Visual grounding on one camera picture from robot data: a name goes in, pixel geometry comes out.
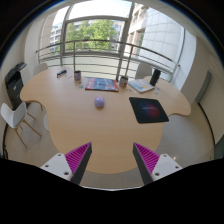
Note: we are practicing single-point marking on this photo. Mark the red blue magazine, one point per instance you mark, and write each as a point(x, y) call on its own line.
point(102, 84)

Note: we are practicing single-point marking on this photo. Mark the white chair wooden legs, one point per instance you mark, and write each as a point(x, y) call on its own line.
point(14, 118)

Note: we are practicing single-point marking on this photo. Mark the dark patterned mug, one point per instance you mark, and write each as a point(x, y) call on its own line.
point(77, 75)
point(123, 81)

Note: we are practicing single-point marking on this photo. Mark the purple computer mouse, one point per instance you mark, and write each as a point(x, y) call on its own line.
point(99, 102)

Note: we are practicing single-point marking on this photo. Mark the dark patterned mug right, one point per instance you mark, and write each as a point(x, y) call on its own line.
point(123, 81)

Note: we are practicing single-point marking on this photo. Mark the black galaxy mouse pad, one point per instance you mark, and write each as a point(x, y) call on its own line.
point(148, 110)

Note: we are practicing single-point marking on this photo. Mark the black cylindrical speaker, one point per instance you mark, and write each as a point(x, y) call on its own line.
point(155, 77)

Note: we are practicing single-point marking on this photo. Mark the small dark blue box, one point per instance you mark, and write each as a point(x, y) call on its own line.
point(62, 72)

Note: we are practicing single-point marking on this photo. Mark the white open booklet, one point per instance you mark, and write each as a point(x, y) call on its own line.
point(140, 85)

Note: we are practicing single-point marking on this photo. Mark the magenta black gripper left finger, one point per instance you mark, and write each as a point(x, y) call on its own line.
point(77, 160)

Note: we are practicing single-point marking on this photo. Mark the grey metal railing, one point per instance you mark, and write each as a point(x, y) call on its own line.
point(106, 58)

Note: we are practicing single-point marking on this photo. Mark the white chair far right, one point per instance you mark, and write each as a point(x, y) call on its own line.
point(143, 70)

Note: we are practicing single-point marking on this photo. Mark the white chair far left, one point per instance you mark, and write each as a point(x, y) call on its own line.
point(41, 67)

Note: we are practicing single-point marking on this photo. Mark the dark patterned mug left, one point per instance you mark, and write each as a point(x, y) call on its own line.
point(77, 75)

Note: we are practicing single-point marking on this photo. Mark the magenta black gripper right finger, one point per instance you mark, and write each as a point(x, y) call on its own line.
point(146, 160)

